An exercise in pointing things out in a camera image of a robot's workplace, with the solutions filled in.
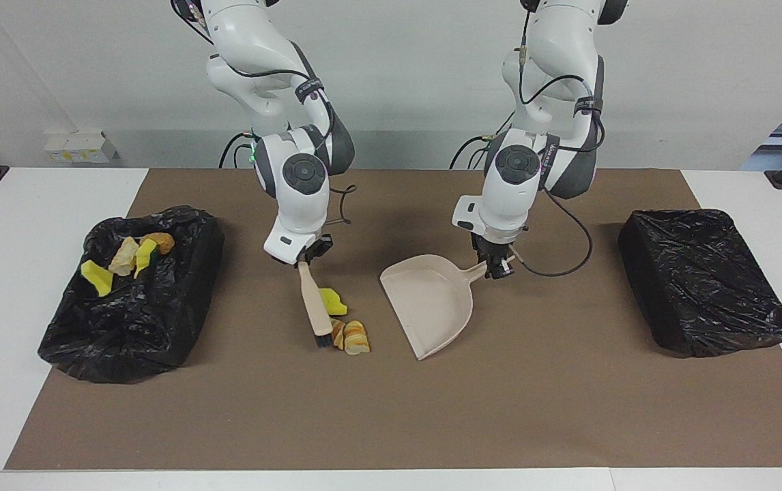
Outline beige hand brush black bristles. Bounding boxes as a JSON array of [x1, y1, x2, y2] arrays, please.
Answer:
[[297, 261, 332, 348]]

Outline yellow sponge piece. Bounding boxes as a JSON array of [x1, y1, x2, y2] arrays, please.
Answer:
[[319, 288, 349, 316], [81, 260, 115, 298]]

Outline beige plastic dustpan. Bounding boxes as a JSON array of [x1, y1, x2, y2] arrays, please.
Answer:
[[379, 254, 516, 361]]

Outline brown textured bread roll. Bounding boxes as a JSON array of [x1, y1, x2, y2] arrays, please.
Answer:
[[140, 233, 175, 255]]

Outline green and yellow sponge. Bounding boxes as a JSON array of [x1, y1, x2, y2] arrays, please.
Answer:
[[133, 239, 160, 279]]

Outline pale white bread chunk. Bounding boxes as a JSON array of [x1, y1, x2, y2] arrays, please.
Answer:
[[108, 236, 141, 277]]

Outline black bag lined bin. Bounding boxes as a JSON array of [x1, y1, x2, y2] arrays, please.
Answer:
[[38, 205, 226, 384], [618, 209, 782, 359]]

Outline brown paper table mat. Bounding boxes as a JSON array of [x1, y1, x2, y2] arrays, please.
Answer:
[[3, 168, 782, 471]]

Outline white power box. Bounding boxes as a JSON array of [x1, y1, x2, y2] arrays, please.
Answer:
[[43, 131, 117, 164]]

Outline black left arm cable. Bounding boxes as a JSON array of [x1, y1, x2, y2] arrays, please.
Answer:
[[517, 0, 607, 278]]

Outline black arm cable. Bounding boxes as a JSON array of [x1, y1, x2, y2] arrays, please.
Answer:
[[517, 0, 607, 278], [176, 0, 358, 227]]

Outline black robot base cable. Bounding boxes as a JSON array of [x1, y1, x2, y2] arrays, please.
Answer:
[[449, 113, 515, 170], [219, 131, 259, 169]]

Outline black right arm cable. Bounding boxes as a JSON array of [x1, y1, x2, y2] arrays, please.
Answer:
[[176, 0, 358, 227]]

